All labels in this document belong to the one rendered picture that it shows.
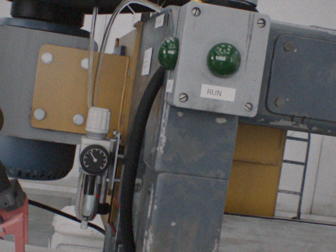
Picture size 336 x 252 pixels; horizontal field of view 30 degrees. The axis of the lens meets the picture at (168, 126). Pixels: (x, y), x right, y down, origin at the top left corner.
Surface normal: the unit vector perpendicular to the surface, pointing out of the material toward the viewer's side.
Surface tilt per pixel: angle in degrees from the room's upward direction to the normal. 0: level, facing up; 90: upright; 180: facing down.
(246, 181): 90
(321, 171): 90
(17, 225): 108
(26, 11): 90
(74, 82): 90
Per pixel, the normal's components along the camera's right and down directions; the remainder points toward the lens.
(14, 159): -0.13, 0.05
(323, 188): 0.18, 0.07
